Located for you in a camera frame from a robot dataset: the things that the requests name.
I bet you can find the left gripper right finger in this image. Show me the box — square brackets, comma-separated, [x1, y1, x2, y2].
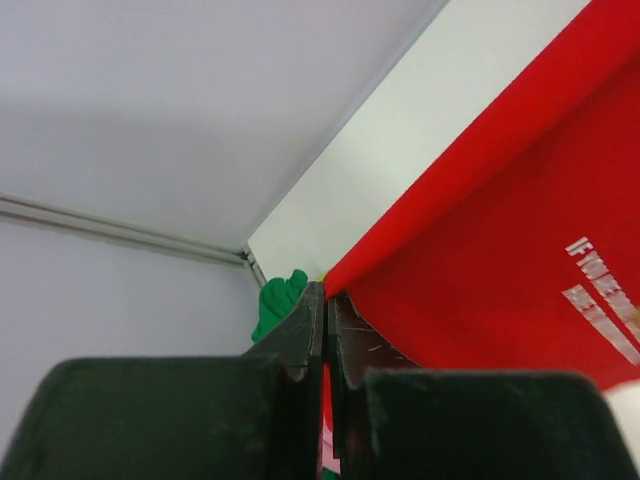
[326, 292, 415, 479]

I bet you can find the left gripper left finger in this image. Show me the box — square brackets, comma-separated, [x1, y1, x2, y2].
[244, 282, 325, 479]

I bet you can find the red t shirt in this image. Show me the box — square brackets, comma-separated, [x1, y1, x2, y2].
[324, 1, 639, 479]

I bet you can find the green t shirt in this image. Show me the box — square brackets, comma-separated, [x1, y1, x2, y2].
[251, 269, 309, 343]

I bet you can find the pink t shirt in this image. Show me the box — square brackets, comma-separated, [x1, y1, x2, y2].
[321, 423, 340, 474]

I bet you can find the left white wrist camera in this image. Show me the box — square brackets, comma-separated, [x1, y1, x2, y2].
[604, 380, 640, 470]

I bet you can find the left aluminium frame post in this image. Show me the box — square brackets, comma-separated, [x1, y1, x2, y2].
[1, 193, 266, 286]

